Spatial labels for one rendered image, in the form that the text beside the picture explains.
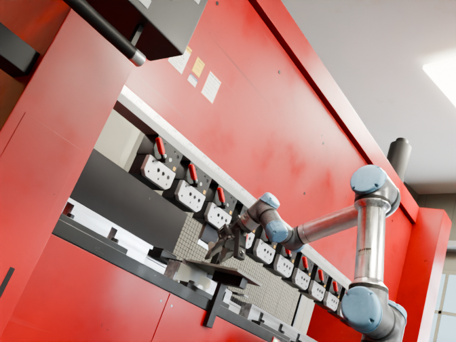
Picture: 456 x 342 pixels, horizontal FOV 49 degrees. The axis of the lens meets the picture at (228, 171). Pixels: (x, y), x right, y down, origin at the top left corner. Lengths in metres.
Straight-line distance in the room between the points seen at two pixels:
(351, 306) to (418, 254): 2.64
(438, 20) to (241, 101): 2.40
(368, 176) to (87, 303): 0.97
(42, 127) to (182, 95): 0.76
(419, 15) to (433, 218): 1.57
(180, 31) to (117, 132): 2.94
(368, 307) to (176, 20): 0.93
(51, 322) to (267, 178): 1.27
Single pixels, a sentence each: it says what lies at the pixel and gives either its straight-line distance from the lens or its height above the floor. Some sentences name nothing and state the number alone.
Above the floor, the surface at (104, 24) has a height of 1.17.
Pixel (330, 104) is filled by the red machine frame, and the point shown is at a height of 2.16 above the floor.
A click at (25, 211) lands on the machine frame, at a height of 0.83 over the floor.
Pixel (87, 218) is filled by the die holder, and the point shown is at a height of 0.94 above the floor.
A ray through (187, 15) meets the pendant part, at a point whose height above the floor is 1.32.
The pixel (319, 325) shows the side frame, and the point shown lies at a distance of 4.25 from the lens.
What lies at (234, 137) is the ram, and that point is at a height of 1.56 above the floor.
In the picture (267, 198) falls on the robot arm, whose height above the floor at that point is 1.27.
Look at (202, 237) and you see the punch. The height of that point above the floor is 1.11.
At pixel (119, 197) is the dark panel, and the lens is 2.49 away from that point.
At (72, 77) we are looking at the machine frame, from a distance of 1.44.
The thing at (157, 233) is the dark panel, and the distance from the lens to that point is 2.67.
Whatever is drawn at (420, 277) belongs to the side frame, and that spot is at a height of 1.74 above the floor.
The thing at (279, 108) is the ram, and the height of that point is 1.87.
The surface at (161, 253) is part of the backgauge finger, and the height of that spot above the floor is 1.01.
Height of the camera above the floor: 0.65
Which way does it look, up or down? 20 degrees up
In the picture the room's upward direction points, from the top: 21 degrees clockwise
